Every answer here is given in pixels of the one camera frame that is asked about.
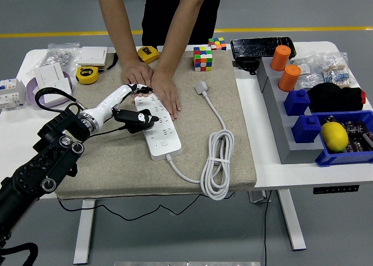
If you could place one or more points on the purple bowl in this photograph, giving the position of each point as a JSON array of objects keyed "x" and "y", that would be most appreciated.
[{"x": 30, "y": 91}]

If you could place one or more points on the white wall switch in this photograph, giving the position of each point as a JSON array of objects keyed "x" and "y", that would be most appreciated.
[{"x": 92, "y": 56}]

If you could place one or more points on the yellow lemon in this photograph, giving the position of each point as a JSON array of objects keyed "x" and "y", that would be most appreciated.
[{"x": 334, "y": 137}]

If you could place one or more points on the plastic bag of screws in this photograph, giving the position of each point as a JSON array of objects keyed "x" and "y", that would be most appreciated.
[{"x": 58, "y": 56}]

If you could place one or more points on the blue plastic bin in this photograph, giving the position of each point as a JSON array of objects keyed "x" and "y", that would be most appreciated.
[{"x": 344, "y": 158}]

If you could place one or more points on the dark capacitors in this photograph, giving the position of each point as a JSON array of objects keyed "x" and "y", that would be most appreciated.
[{"x": 356, "y": 129}]

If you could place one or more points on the black cloth bundle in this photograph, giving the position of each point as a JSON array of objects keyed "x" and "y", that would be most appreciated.
[{"x": 335, "y": 97}]

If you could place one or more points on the clear plastic bag of parts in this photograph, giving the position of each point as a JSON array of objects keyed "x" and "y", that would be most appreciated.
[{"x": 304, "y": 71}]

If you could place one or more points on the large colourful puzzle cube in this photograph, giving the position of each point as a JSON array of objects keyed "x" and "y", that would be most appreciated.
[{"x": 202, "y": 59}]

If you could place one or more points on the small colourful puzzle cube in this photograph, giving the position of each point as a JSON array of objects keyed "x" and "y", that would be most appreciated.
[{"x": 217, "y": 44}]

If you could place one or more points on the white circuit breaker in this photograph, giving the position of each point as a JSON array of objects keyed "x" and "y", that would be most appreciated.
[{"x": 10, "y": 94}]

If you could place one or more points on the person's body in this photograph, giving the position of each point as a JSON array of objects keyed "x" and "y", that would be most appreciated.
[{"x": 175, "y": 12}]

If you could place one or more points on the white blank switch panel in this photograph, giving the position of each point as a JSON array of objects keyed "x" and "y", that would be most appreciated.
[{"x": 48, "y": 74}]

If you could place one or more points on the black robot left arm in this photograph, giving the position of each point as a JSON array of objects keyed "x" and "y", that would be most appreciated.
[{"x": 43, "y": 167}]

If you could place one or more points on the grey-brown mat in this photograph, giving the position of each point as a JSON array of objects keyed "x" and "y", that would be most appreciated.
[{"x": 131, "y": 173}]

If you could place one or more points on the white table leg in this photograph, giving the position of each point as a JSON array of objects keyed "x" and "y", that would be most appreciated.
[
  {"x": 291, "y": 219},
  {"x": 84, "y": 231}
]

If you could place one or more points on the white socket panel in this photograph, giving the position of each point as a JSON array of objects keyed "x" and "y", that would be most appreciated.
[{"x": 55, "y": 98}]

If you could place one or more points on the orange cylinder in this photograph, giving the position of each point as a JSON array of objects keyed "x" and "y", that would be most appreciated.
[
  {"x": 289, "y": 78},
  {"x": 280, "y": 58}
]

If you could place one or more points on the black table control panel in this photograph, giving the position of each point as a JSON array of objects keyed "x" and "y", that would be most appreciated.
[{"x": 336, "y": 189}]

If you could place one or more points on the person's left hand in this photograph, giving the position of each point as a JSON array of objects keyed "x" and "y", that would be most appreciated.
[{"x": 166, "y": 91}]

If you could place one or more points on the person's right hand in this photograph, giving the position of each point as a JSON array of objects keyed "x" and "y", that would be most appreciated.
[{"x": 137, "y": 74}]

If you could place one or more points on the white and black robot left hand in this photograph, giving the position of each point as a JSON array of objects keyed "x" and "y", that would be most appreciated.
[{"x": 112, "y": 100}]

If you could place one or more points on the plastic bag of resistors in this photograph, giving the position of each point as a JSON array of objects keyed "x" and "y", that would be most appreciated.
[{"x": 335, "y": 71}]

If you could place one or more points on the grey stepped block holder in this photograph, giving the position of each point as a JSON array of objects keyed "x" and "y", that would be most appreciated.
[{"x": 279, "y": 126}]

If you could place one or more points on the metal bracket under table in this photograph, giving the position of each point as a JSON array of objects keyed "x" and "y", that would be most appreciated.
[{"x": 258, "y": 196}]

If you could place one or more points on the blue block with knob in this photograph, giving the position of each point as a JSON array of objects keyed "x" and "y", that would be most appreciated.
[
  {"x": 306, "y": 129},
  {"x": 296, "y": 103}
]

